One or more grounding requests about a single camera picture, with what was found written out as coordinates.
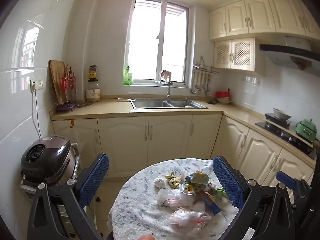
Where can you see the green electric pot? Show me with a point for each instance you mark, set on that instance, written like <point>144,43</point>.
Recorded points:
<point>306,130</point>

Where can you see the clear plastic jar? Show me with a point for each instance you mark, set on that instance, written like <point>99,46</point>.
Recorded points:
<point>93,93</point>

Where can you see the brown folding fan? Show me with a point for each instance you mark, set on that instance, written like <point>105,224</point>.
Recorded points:
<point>301,63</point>

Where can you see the grey range hood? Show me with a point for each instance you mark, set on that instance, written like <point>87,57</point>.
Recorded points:
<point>290,52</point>

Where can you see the white crumpled tissue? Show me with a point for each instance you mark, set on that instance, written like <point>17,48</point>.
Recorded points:
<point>159,182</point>

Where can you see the black baking tray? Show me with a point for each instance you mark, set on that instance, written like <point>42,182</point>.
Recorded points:
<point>275,120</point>

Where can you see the hanging metal kitchen utensil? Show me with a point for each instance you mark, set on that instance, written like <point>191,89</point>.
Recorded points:
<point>193,90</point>
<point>209,83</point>
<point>198,87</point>
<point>205,86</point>

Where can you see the wooden cutting board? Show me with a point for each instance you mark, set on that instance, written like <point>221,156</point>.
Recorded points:
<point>55,80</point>

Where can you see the red utensil holder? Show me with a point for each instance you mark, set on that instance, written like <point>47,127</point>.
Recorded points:
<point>68,83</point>

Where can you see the green snack packet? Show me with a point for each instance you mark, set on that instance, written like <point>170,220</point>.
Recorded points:
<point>221,193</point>

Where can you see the cream base cabinet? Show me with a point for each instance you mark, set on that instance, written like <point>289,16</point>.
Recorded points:
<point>125,142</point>

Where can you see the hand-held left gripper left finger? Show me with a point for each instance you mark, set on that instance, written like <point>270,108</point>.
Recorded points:
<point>94,180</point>

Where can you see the clear red-printed plastic bag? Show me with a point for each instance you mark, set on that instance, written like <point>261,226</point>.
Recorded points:
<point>187,218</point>

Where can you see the blue orange packet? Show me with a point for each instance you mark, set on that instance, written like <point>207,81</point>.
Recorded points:
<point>210,202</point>

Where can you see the metal utensil wall rack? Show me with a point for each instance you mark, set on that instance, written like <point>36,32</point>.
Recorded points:
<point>205,67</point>

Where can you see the white spoon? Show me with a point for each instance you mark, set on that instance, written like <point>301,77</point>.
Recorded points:
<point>126,100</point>

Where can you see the cream lattice wall cabinet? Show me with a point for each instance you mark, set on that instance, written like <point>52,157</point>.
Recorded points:
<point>237,53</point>

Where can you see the white wall socket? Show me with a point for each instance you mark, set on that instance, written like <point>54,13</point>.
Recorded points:
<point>36,85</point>

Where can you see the orange tag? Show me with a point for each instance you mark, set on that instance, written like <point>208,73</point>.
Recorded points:
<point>72,123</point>

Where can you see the gold candy wrapper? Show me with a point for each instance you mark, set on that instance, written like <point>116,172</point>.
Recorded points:
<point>173,180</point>

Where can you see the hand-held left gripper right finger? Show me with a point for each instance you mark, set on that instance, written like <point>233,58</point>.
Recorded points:
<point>227,180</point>

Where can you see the stainless steel double sink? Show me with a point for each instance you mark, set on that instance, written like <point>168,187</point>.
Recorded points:
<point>155,103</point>

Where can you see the metal bowl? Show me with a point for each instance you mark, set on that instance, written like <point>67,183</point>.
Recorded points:
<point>281,113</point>

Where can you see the white printed wrapper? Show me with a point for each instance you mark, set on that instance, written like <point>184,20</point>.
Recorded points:
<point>188,188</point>

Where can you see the white framed window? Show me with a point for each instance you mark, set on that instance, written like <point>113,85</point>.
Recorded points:
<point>157,40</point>

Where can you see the red lidded container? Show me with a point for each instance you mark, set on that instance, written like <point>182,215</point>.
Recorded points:
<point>222,94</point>

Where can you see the yellow label bottle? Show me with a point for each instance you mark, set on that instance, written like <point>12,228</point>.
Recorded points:
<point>92,74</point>

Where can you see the crushed milk carton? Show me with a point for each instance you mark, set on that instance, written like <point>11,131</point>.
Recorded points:
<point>196,177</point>

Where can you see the round table, marbled cloth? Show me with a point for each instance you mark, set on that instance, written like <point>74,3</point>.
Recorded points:
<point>140,205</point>

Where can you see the black gas stove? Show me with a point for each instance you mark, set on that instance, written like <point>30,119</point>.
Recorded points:
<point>292,137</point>

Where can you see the green plastic bottle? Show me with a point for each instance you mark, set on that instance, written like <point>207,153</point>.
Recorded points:
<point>127,78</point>

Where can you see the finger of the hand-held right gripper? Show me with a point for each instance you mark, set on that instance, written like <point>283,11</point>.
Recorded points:
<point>285,177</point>

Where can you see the white bowl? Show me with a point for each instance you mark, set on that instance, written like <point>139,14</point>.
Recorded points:
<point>223,100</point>

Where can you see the purple drip tray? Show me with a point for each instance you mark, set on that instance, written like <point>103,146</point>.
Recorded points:
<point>65,107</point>

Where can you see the dark rice cooker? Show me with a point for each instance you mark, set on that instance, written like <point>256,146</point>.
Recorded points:
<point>50,157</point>

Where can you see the metal faucet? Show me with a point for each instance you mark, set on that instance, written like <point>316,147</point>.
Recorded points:
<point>169,92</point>

